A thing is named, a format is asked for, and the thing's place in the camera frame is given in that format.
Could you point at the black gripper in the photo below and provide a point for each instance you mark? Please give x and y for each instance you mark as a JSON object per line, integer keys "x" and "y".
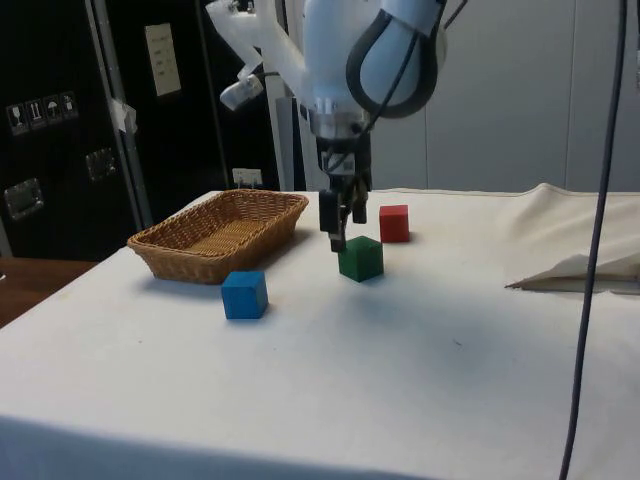
{"x": 345, "y": 157}

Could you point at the green wooden cube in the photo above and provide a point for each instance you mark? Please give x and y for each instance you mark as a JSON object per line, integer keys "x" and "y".
{"x": 361, "y": 260}

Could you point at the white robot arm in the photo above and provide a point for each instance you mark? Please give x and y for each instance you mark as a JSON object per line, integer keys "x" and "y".
{"x": 325, "y": 45}

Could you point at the wicker basket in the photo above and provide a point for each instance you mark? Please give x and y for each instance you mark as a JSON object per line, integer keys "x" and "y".
{"x": 220, "y": 237}

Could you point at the red wooden cube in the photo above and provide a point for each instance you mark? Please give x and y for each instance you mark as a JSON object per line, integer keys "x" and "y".
{"x": 394, "y": 224}

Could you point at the blue wooden cube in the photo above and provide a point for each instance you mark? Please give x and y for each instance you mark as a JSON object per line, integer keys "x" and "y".
{"x": 244, "y": 296}

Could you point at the pale lockers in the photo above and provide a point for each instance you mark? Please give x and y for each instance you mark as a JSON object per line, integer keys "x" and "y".
{"x": 500, "y": 100}

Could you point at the black cabinet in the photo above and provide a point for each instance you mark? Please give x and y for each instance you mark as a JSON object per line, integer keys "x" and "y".
{"x": 55, "y": 150}

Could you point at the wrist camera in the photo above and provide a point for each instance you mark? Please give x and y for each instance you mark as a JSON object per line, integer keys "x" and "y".
{"x": 241, "y": 93}

